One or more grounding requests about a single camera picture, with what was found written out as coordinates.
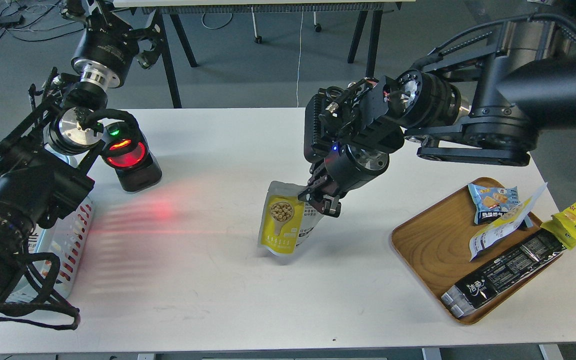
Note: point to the black barcode scanner red window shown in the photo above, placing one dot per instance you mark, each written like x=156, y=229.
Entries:
x=127, y=152

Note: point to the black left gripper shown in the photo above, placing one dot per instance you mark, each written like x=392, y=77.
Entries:
x=105, y=43

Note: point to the white yellow snack bag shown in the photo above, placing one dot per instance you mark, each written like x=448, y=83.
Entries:
x=503, y=226

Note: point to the yellow white snack pouch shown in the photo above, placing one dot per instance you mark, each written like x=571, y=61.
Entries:
x=287, y=221

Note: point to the light blue plastic basket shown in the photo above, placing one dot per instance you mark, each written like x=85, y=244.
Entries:
x=66, y=239

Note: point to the black leg background table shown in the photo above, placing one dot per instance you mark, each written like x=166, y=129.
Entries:
x=338, y=26

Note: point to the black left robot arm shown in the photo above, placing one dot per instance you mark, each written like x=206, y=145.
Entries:
x=45, y=160

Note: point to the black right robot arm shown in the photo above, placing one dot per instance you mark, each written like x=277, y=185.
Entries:
x=482, y=97

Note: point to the black tissue pack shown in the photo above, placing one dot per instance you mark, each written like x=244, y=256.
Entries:
x=500, y=274

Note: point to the blue snack packet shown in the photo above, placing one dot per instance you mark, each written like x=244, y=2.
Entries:
x=492, y=203

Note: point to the wooden tray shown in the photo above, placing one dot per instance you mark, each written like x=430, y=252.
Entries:
x=435, y=245

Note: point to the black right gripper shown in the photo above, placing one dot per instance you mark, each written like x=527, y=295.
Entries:
x=347, y=168

